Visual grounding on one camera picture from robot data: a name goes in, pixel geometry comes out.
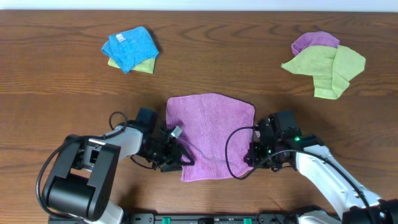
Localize purple microfiber cloth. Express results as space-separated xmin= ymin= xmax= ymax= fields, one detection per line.
xmin=166 ymin=93 xmax=255 ymax=182

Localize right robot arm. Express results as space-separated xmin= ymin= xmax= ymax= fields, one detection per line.
xmin=245 ymin=119 xmax=397 ymax=224

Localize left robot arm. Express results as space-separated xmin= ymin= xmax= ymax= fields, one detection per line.
xmin=36 ymin=124 xmax=195 ymax=223

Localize green folded cloth under blue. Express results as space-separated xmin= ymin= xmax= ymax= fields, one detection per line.
xmin=108 ymin=58 xmax=155 ymax=74

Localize green crumpled cloth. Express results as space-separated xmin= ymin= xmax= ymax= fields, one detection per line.
xmin=281 ymin=45 xmax=366 ymax=100

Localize right black cable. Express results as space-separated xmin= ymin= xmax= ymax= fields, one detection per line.
xmin=224 ymin=126 xmax=379 ymax=224

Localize black cable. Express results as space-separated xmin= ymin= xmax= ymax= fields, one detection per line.
xmin=35 ymin=111 xmax=156 ymax=220
xmin=224 ymin=126 xmax=379 ymax=224

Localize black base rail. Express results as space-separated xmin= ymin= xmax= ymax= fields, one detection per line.
xmin=48 ymin=212 xmax=343 ymax=224

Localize left black cable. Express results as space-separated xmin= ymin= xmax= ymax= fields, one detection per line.
xmin=35 ymin=111 xmax=156 ymax=220

